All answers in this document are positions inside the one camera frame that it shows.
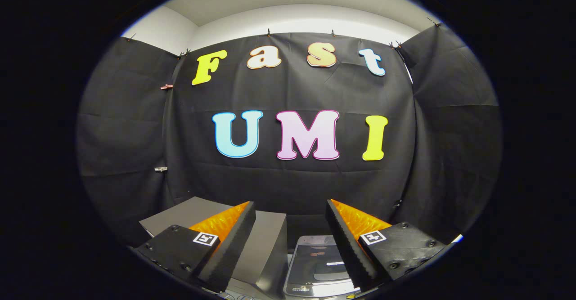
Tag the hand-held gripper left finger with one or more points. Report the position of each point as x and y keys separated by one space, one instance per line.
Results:
x=236 y=246

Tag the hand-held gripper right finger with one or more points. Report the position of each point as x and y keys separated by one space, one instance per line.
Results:
x=344 y=246

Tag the grey box cabinet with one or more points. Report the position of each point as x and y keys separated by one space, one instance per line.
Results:
x=265 y=246

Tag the grey washing machine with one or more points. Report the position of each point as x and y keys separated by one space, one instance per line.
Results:
x=310 y=292

